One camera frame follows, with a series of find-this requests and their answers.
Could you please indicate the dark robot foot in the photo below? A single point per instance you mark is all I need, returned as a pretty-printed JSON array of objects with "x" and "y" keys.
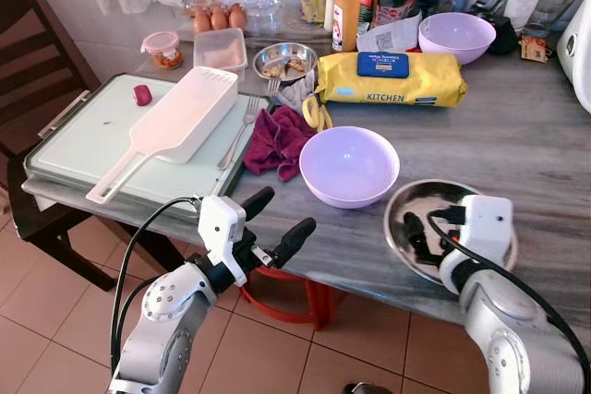
[{"x": 367, "y": 388}]

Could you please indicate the white plastic strainer scoop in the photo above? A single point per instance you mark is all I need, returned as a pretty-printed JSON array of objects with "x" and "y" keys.
[{"x": 180, "y": 122}]

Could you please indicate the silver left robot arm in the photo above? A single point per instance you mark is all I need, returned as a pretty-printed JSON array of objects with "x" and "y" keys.
[{"x": 166, "y": 320}]

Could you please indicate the pale green cutting board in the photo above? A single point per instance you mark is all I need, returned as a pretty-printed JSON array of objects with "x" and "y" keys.
[{"x": 83, "y": 149}]

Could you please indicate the small printed box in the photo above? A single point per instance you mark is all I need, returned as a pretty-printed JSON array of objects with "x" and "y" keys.
[{"x": 534, "y": 46}]

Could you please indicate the small black object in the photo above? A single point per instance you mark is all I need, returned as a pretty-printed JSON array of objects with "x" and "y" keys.
[{"x": 503, "y": 39}]

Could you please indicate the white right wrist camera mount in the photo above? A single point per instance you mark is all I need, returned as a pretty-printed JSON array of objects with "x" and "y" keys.
[{"x": 485, "y": 228}]

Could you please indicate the brown egg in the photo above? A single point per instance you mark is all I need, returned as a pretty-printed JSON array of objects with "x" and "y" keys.
[
  {"x": 237, "y": 16},
  {"x": 201, "y": 19},
  {"x": 220, "y": 17}
]

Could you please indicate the round steel plate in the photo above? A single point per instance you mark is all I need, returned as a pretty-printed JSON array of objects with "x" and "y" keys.
[{"x": 411, "y": 200}]

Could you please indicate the clear square plastic container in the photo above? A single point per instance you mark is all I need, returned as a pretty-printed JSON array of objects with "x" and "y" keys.
[{"x": 220, "y": 50}]

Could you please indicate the maroon cloth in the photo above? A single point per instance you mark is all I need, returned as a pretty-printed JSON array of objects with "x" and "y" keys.
[{"x": 277, "y": 143}]

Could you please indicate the clear plastic egg tray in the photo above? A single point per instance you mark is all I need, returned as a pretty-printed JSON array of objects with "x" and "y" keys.
[{"x": 263, "y": 11}]

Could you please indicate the orange sauce squeeze bottle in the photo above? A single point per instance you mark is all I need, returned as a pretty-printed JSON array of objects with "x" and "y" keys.
[{"x": 348, "y": 11}]

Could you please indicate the small steel bowl with food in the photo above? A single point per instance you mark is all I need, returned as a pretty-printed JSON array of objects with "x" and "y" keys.
[{"x": 283, "y": 62}]

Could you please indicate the white paper with QR code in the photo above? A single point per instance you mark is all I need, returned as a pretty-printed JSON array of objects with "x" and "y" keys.
[{"x": 392, "y": 36}]

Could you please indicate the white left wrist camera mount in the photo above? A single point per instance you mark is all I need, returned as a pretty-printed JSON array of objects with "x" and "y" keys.
[{"x": 220, "y": 228}]

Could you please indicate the white kitchen cooking machine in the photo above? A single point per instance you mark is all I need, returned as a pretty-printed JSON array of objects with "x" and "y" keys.
[{"x": 577, "y": 53}]

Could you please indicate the small pink lidded tub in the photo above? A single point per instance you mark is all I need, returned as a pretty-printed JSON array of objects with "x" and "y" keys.
[{"x": 162, "y": 51}]

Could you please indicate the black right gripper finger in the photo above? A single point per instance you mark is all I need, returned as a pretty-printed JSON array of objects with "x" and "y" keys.
[{"x": 417, "y": 237}]

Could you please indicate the yellow kitchen wipes pack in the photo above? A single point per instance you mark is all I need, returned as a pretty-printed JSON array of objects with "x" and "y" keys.
[{"x": 425, "y": 85}]

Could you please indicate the lilac plastic bowl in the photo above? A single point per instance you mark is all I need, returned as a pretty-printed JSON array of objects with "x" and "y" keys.
[
  {"x": 349, "y": 168},
  {"x": 457, "y": 39}
]

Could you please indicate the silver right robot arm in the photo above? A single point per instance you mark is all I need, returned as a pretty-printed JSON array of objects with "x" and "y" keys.
[{"x": 508, "y": 339}]

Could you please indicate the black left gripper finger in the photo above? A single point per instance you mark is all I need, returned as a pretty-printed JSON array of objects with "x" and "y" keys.
[
  {"x": 258, "y": 202},
  {"x": 294, "y": 241}
]

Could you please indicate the dark wooden chair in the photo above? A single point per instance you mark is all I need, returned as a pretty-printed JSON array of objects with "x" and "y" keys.
[{"x": 37, "y": 71}]

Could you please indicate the small red cap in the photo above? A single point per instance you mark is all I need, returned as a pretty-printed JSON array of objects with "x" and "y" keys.
[{"x": 142, "y": 96}]

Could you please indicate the red plastic stool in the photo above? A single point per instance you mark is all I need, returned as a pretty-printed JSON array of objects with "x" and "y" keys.
[{"x": 314, "y": 297}]

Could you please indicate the steel fork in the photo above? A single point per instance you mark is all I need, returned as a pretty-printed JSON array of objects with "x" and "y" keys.
[
  {"x": 273, "y": 88},
  {"x": 238, "y": 136}
]

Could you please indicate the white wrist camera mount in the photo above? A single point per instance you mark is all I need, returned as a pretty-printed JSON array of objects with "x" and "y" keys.
[
  {"x": 485, "y": 228},
  {"x": 220, "y": 228}
]

